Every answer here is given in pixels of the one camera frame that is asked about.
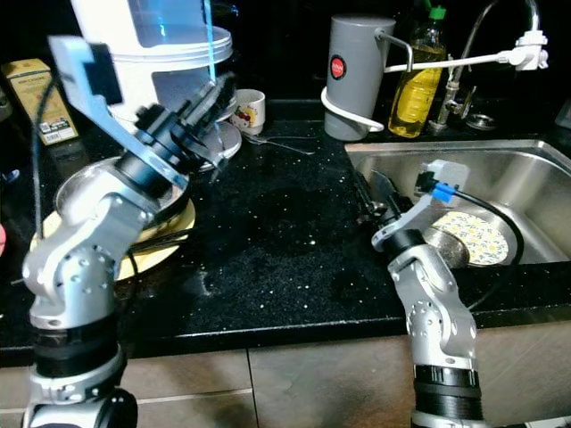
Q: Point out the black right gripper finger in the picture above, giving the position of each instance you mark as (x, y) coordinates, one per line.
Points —
(388, 191)
(366, 200)

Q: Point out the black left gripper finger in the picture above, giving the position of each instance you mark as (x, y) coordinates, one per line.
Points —
(211, 103)
(210, 157)

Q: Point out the chrome kitchen faucet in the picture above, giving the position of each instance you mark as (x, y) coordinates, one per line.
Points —
(455, 94)

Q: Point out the small white printed cup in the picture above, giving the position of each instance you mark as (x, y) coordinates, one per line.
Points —
(250, 111)

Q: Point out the metal spoon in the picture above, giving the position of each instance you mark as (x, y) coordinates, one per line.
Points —
(277, 143)

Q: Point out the white tiered plastic container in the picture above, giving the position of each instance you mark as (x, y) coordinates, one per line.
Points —
(169, 45)

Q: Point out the dark thin utensil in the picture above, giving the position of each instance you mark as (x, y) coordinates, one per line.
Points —
(169, 239)

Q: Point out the patterned white plate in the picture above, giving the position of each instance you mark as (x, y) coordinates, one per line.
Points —
(477, 239)

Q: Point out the yellow oil bottle green cap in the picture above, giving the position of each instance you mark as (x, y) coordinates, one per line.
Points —
(415, 94)

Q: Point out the yellow plate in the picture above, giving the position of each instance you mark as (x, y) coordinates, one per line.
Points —
(161, 250)

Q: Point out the stainless steel bowl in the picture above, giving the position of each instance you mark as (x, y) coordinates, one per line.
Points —
(76, 183)

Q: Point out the grey canister with red dot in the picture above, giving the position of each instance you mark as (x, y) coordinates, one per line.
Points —
(352, 76)

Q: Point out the yellow printed carton box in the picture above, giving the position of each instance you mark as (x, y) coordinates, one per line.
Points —
(45, 102)

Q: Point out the stainless steel sink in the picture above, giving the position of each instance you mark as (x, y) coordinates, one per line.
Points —
(526, 169)

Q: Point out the pink plate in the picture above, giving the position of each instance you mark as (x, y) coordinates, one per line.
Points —
(3, 241)

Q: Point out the grey cabinet front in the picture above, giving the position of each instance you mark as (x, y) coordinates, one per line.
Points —
(303, 383)

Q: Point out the white faucet filter head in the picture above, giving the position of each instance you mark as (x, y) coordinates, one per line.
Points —
(531, 49)

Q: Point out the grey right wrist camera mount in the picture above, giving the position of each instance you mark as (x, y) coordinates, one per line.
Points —
(419, 209)

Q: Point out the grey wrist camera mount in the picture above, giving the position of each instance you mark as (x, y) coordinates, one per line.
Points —
(98, 107)
(419, 209)

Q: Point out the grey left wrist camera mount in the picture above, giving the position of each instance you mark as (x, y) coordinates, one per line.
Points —
(98, 107)

